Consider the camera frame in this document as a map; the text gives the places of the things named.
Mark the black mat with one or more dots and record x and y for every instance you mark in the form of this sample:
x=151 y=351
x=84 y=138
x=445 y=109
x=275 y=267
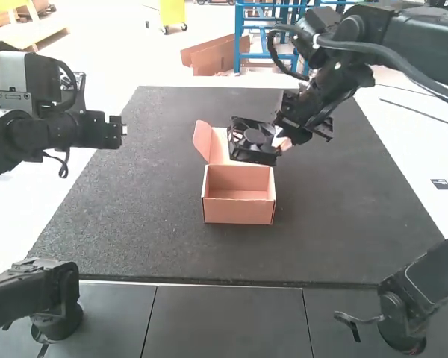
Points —
x=134 y=205

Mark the small black card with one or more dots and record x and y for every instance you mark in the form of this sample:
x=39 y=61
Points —
x=441 y=183

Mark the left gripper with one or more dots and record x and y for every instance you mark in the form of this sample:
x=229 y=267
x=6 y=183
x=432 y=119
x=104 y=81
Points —
x=93 y=130

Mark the blue metal rack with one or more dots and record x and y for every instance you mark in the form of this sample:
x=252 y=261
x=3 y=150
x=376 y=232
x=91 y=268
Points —
x=246 y=33

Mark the dark base panel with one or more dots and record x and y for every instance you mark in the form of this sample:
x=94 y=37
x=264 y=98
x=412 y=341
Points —
x=108 y=320
x=224 y=324
x=343 y=335

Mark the wooden pallet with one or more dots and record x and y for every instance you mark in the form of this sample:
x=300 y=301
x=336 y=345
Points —
x=26 y=35

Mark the yellow cart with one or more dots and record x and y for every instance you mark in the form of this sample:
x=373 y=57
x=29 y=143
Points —
x=173 y=11

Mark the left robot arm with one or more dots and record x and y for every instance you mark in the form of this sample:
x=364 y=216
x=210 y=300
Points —
x=15 y=138

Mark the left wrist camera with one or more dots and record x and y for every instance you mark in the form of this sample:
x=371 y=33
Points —
x=18 y=82

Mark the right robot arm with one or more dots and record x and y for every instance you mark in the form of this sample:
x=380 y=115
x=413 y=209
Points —
x=425 y=37

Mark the black square fan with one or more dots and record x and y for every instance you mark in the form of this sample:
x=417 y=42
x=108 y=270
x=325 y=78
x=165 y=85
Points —
x=252 y=141

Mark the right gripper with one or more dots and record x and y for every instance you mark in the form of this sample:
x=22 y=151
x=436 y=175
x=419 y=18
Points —
x=302 y=112

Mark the flat cardboard pieces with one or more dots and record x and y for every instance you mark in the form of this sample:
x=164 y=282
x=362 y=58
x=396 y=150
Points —
x=216 y=56

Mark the cardboard box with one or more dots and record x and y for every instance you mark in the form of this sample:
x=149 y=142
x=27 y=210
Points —
x=239 y=209

